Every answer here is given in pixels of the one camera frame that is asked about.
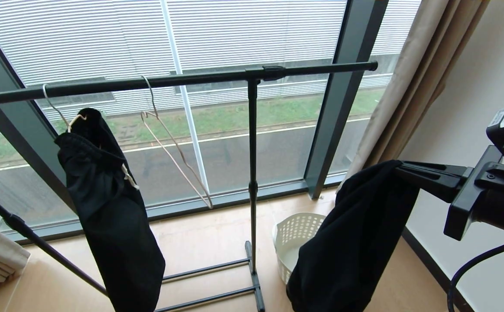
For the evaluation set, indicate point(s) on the black garment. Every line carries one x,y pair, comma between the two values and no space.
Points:
356,242
113,225

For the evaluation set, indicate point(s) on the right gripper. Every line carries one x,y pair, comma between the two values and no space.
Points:
486,203

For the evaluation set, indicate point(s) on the black clothes rack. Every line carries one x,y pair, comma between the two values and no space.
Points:
252,130

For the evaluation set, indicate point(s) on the white laundry basket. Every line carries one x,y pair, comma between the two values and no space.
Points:
295,229

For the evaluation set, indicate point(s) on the pink clothes hanger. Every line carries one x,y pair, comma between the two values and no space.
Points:
44,96
209,203

